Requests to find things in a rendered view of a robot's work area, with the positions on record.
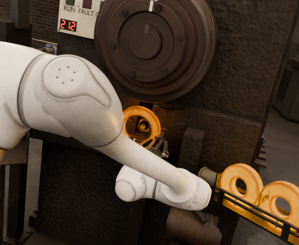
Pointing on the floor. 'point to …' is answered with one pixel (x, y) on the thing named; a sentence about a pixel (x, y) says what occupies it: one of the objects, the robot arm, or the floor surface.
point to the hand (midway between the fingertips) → (160, 137)
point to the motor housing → (191, 228)
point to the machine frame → (173, 127)
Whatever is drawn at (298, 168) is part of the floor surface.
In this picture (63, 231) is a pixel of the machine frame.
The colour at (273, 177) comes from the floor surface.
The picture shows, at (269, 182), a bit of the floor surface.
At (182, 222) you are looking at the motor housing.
